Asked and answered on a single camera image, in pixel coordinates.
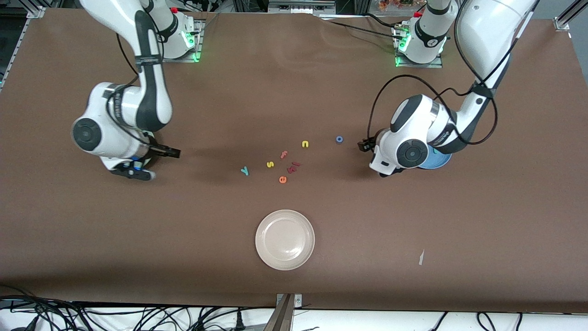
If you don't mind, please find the grey power strip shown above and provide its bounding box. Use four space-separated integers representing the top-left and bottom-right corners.
269 0 336 14

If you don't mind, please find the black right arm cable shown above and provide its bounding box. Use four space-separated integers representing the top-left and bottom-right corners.
105 32 159 150

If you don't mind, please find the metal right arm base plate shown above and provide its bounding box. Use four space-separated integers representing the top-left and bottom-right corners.
161 19 204 63

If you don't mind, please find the blue plate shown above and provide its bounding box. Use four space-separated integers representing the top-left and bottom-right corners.
418 154 453 170

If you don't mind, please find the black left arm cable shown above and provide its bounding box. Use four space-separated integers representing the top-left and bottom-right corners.
368 0 540 145

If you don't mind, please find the brown table cover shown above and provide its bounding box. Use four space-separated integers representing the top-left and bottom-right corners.
0 8 588 314

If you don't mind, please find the aluminium frame profile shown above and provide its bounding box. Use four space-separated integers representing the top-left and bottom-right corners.
25 0 46 19
554 0 588 32

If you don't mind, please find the grey metal beam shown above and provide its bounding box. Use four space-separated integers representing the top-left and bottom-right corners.
263 294 294 331

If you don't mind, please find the beige plate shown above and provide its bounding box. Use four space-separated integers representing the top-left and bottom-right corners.
255 210 316 271

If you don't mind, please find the silver table edge bracket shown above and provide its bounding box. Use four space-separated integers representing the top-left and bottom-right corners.
276 293 303 309

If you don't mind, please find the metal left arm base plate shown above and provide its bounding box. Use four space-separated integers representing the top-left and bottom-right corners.
394 25 444 68

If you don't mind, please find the thin black base cable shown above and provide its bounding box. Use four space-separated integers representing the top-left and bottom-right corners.
364 13 402 29
317 17 405 40

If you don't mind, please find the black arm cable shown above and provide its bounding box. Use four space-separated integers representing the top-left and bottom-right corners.
368 0 540 145
105 32 159 150

